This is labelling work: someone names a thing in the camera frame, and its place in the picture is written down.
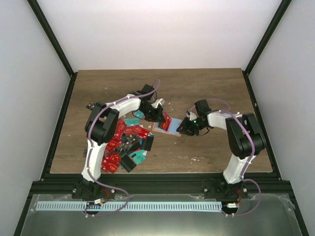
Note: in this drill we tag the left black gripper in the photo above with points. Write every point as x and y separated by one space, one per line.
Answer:
158 114

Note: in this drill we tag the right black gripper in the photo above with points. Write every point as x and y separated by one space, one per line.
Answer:
186 128

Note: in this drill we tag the red gold swirl card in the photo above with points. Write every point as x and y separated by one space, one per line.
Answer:
165 125

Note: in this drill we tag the pink leather card holder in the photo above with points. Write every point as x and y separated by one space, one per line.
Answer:
171 129

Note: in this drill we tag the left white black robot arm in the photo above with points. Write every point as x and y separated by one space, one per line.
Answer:
101 126

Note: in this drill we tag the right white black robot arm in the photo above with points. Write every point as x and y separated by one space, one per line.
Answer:
245 136

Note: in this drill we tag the teal card upper pile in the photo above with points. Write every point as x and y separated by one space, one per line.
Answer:
132 121

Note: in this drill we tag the teal card pile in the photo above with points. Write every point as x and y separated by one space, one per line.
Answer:
138 156
132 121

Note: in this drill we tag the black glossy card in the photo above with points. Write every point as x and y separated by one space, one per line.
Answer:
147 143

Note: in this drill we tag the teal card front pile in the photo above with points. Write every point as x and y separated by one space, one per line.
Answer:
138 156

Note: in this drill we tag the black card at front edge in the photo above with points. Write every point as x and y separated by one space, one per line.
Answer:
127 163

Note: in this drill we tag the red card left pile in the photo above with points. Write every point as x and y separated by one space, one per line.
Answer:
124 131

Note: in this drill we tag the black VIP card far left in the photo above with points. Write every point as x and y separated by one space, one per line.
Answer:
90 106

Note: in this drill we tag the red VIP card front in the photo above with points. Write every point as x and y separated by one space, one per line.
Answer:
110 162

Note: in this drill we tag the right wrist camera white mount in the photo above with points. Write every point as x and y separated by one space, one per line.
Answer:
191 115

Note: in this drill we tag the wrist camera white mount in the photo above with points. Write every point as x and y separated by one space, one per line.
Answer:
158 102
191 115

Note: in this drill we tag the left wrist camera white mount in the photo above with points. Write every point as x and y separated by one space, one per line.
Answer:
158 102

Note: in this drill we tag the black aluminium frame rail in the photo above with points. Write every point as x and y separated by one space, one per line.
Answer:
157 183

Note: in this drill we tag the light blue slotted cable duct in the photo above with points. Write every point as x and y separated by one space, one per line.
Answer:
131 206

